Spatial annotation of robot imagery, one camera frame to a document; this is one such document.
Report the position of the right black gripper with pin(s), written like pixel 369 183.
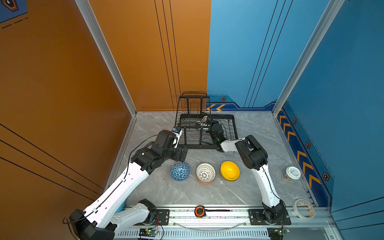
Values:
pixel 216 124

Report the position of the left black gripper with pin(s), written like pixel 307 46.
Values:
pixel 178 156

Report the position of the left green circuit board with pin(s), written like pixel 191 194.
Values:
pixel 148 233

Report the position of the yellow bowl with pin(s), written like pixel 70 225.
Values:
pixel 229 171

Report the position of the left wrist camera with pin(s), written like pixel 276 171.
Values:
pixel 177 130

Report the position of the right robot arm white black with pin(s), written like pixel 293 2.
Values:
pixel 255 158

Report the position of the blue triangle patterned bowl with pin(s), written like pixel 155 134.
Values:
pixel 180 171

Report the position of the green circuit board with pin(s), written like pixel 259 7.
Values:
pixel 148 233
pixel 278 234

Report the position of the clear tape roll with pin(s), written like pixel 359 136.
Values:
pixel 303 209

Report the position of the black wire dish rack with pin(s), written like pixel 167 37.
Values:
pixel 202 129

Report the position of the orange black tape measure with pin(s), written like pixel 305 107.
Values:
pixel 200 212

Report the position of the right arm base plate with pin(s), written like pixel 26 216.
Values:
pixel 260 217

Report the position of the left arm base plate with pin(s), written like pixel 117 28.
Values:
pixel 162 216

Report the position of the right green circuit board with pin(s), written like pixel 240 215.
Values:
pixel 278 234

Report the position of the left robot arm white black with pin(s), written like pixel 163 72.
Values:
pixel 101 220

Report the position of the brown floral patterned bowl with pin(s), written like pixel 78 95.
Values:
pixel 204 122

